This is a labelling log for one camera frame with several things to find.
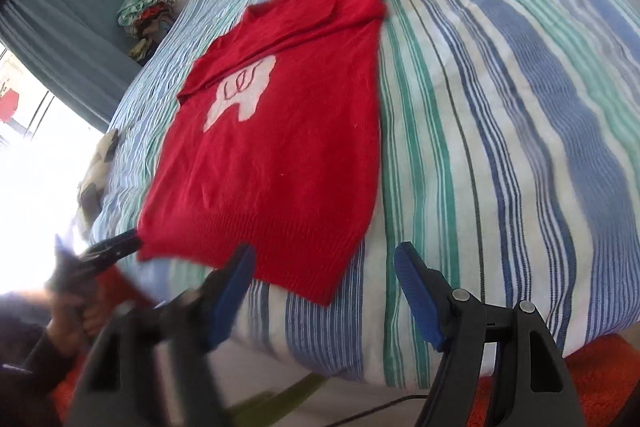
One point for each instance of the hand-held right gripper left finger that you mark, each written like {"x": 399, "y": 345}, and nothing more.
{"x": 232, "y": 294}

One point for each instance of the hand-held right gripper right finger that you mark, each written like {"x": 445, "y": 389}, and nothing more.
{"x": 417, "y": 292}

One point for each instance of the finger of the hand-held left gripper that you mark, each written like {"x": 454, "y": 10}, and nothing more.
{"x": 115, "y": 248}

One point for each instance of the red sweater with rabbit print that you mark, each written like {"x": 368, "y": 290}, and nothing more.
{"x": 280, "y": 167}

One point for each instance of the person's left forearm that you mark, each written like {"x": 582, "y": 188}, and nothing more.
{"x": 40, "y": 357}

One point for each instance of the pile of colourful clothes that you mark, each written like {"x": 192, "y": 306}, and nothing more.
{"x": 145, "y": 14}

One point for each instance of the person's left hand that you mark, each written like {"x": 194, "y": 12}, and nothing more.
{"x": 77, "y": 319}

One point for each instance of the beige patterned cushion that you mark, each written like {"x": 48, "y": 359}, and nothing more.
{"x": 97, "y": 167}

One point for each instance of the window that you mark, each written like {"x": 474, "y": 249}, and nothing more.
{"x": 35, "y": 167}

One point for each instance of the bed with striped cover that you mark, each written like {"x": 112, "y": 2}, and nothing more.
{"x": 500, "y": 132}

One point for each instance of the blue curtain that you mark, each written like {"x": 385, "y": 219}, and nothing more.
{"x": 65, "y": 32}

